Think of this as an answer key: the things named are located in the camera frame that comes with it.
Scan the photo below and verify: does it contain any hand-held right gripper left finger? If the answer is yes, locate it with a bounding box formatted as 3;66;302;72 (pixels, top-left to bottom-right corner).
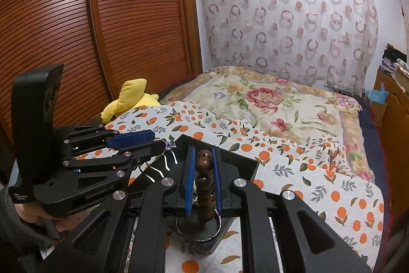
38;146;196;273

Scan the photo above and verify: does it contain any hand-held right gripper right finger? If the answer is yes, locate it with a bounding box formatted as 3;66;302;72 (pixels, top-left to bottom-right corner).
212;147;373;273

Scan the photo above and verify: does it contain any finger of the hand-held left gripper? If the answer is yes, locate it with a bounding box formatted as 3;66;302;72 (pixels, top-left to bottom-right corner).
62;139;167;178
63;128;156;151

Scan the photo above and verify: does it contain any brown wooden bead bracelet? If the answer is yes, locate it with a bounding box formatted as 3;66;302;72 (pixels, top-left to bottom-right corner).
194;150;216;223

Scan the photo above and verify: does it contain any silver hook earrings purple charm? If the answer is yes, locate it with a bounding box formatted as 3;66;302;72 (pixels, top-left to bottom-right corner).
140;139;179;184

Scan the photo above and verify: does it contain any black jewelry box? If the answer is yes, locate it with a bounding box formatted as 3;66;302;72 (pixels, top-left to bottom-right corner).
127;133;260;256

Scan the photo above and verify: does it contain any person's left forearm grey sleeve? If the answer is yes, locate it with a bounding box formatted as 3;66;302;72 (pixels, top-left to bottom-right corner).
0;186;55;261

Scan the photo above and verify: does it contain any person's left hand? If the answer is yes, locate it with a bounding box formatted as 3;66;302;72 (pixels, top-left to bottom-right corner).
16;206;81;233

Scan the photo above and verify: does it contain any yellow plush toy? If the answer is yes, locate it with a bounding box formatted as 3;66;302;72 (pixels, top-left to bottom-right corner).
100;78;160;123

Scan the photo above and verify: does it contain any silver bangle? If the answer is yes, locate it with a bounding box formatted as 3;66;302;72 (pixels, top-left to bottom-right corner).
175;208;223;243

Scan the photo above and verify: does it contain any floral blanket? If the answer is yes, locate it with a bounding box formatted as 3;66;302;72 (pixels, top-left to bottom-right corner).
159;66;375;184

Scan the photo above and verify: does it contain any orange fruit print sheet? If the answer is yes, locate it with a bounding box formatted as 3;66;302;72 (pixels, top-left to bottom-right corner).
73;102;386;273

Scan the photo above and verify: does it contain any wooden slatted wardrobe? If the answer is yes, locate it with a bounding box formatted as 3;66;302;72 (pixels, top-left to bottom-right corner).
0;0;204;165

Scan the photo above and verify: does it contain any dark blue bed sheet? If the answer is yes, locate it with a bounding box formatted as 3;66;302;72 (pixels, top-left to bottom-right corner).
358;100;388;197

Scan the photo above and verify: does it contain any blue plastic bag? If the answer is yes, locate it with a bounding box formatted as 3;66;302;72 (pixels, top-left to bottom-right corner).
364;82;391;105

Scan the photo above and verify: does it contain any wooden cabinet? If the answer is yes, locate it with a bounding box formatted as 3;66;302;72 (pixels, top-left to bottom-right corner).
371;67;409;149

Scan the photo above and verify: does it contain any clutter pile on cabinet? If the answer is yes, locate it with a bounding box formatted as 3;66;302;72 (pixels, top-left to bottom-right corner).
381;43;409;82

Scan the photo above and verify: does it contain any ring pattern curtain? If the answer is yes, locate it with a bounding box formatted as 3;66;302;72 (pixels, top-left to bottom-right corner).
192;0;381;92

